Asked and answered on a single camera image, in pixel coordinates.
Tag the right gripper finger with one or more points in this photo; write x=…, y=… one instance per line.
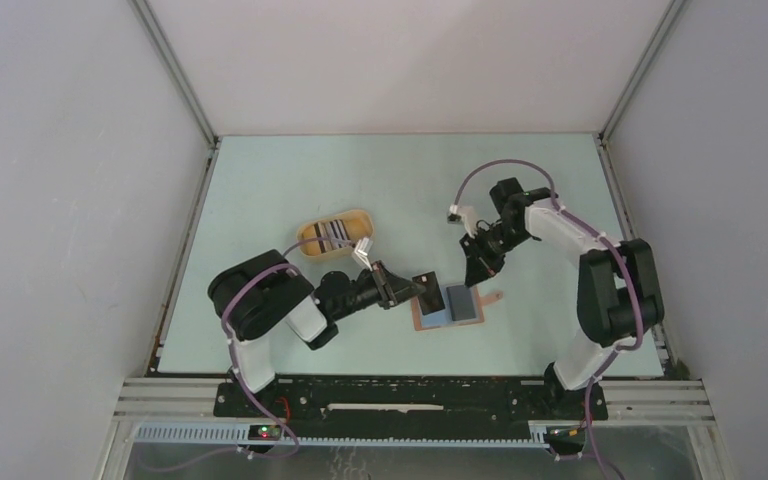
x=476, y=271
x=493, y=263

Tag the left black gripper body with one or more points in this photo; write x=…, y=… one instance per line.
x=370, y=290

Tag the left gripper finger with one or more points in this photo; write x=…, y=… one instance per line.
x=392, y=282
x=404, y=294

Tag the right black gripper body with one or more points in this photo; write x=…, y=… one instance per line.
x=498, y=239

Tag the brown leather card holder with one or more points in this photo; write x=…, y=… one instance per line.
x=442, y=319

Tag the yellow oval card tray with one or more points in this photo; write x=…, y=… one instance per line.
x=359, y=223

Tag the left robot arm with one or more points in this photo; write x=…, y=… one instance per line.
x=254, y=297

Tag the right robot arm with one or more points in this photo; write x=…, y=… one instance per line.
x=618, y=292

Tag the cards in tray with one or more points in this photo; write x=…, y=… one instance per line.
x=332, y=235

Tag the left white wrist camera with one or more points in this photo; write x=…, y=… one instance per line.
x=361, y=252

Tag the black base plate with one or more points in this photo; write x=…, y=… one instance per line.
x=437, y=408

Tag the grey cable duct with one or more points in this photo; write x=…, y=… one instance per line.
x=243, y=434

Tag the aluminium frame rail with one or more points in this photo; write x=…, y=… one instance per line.
x=629, y=402

